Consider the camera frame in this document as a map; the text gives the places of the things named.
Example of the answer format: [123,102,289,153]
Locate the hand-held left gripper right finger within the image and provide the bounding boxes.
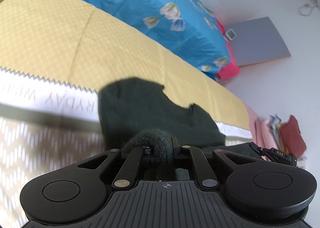
[172,137,261,190]

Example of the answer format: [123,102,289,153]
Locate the small white clock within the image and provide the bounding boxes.
[224,29,237,42]

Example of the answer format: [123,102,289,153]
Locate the yellow beige patterned bedspread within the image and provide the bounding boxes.
[0,0,250,228]

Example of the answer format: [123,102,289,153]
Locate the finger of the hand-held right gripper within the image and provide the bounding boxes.
[248,142,266,156]

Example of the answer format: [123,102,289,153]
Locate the dark green sweater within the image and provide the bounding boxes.
[98,77,263,181]

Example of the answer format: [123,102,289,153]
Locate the pink sheet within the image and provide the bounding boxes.
[245,104,276,162]

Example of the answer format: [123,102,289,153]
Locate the blue floral quilt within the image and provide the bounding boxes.
[55,0,232,73]

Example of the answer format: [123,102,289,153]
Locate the pile of folded clothes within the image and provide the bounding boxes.
[269,115,307,161]

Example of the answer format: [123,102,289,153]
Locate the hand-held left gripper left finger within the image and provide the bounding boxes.
[77,146,153,190]

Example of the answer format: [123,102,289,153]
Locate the grey headboard panel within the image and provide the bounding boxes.
[225,17,292,67]

